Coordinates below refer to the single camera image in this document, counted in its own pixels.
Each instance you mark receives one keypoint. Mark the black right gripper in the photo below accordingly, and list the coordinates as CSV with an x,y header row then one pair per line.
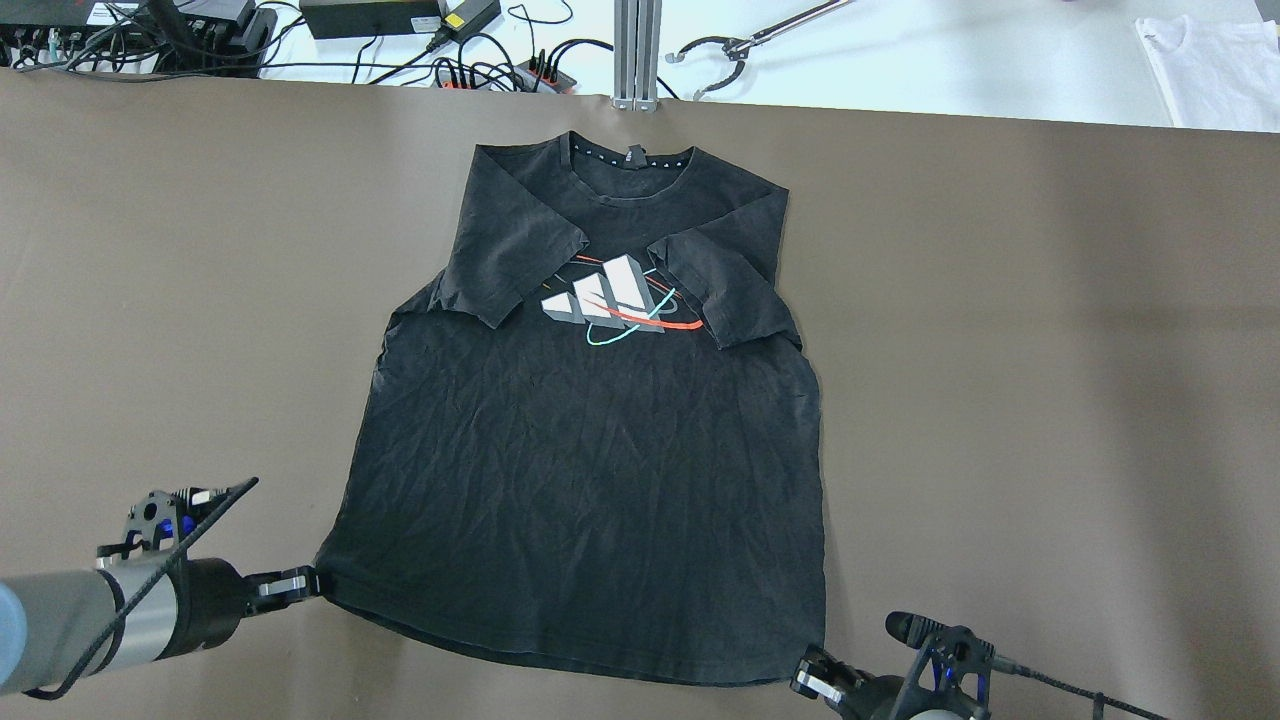
x,y
873,697

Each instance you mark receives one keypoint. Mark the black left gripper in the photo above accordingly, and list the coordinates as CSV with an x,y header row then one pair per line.
x,y
213,604

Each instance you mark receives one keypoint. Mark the black t-shirt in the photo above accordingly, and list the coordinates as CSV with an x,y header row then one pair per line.
x,y
592,442

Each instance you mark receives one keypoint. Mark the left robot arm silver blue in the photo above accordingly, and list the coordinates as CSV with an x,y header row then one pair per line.
x,y
50,619

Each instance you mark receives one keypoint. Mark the black power brick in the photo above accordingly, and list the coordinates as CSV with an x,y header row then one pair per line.
x,y
353,19

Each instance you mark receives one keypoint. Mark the power strip with plugs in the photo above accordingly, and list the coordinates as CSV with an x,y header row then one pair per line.
x,y
447,73

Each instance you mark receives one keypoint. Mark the metal reacher grabber tool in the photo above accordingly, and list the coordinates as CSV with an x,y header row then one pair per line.
x,y
738,49

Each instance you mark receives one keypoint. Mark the white folded shirt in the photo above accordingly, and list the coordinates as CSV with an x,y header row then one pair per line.
x,y
1214,75

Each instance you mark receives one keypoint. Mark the aluminium cage frame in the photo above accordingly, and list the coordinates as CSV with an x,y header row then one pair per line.
x,y
636,37

